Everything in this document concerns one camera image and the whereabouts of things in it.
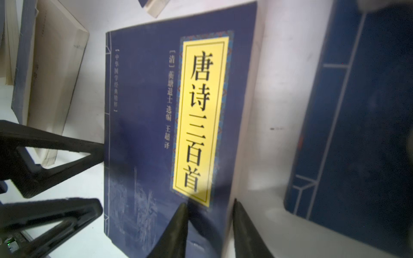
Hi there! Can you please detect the blue book upper middle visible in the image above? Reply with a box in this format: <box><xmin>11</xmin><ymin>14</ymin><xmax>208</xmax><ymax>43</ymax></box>
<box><xmin>138</xmin><ymin>0</ymin><xmax>170</xmax><ymax>18</ymax></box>

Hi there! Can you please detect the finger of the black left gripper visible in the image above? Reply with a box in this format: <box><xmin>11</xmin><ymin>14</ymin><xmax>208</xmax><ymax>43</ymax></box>
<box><xmin>1</xmin><ymin>198</ymin><xmax>103</xmax><ymax>258</ymax></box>
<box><xmin>0</xmin><ymin>120</ymin><xmax>105</xmax><ymax>199</ymax></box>

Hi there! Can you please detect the blue book right side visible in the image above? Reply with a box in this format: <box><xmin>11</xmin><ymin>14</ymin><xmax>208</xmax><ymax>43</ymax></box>
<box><xmin>284</xmin><ymin>1</ymin><xmax>413</xmax><ymax>258</ymax></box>

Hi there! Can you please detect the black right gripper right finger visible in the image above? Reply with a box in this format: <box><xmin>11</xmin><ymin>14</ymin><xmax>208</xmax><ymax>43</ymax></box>
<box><xmin>232</xmin><ymin>199</ymin><xmax>274</xmax><ymax>258</ymax></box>

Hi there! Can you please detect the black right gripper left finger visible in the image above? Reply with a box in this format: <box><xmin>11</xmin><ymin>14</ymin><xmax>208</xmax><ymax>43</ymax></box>
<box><xmin>147</xmin><ymin>203</ymin><xmax>189</xmax><ymax>258</ymax></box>

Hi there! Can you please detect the blue book under left arm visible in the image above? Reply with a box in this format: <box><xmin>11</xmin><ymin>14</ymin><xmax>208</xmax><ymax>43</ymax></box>
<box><xmin>11</xmin><ymin>0</ymin><xmax>90</xmax><ymax>168</ymax></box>

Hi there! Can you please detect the blue book yellow label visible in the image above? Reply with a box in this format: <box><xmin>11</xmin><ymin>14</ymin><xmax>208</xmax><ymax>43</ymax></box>
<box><xmin>104</xmin><ymin>1</ymin><xmax>262</xmax><ymax>258</ymax></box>

